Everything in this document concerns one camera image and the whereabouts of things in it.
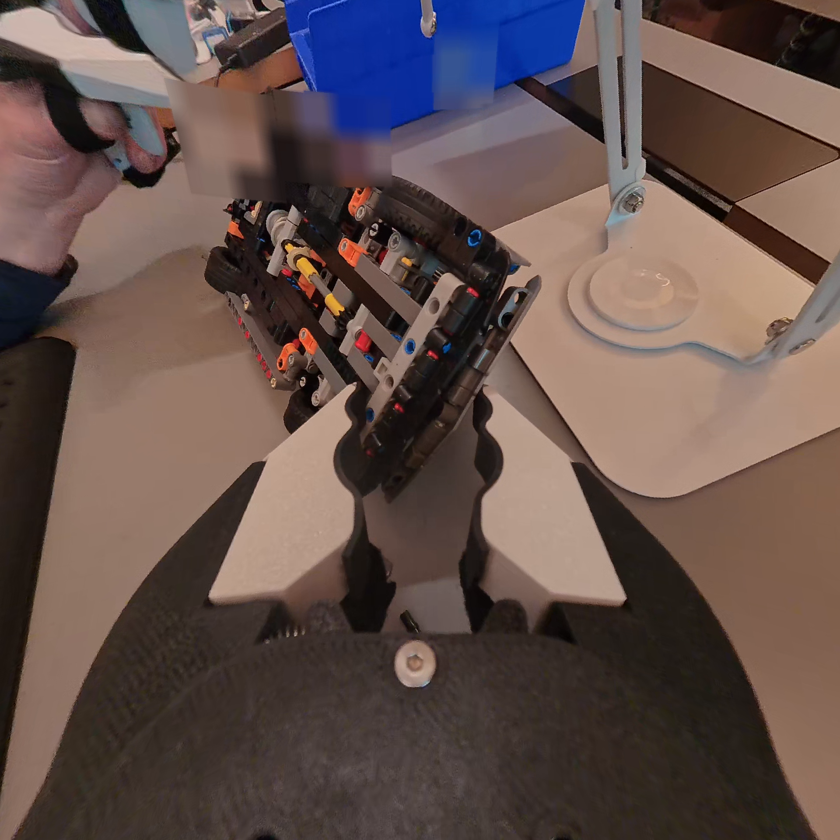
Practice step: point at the white metal book stand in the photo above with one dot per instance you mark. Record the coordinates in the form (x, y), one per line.
(656, 420)

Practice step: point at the black power adapter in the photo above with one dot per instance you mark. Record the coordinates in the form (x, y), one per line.
(253, 36)

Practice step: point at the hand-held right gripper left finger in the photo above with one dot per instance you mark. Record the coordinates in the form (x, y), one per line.
(289, 525)

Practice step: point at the lego car model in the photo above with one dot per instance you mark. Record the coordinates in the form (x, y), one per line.
(394, 282)

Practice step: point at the person's left forearm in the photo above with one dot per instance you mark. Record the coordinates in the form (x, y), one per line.
(26, 302)

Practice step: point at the black perforated pad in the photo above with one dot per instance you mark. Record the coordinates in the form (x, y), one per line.
(33, 492)

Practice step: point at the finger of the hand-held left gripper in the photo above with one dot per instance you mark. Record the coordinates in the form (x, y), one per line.
(118, 82)

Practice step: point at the person's left hand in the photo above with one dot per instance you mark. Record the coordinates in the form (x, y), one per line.
(33, 197)

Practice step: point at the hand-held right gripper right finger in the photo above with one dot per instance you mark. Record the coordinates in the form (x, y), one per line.
(544, 525)

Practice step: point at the blue plastic bin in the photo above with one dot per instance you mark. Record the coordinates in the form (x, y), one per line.
(367, 52)

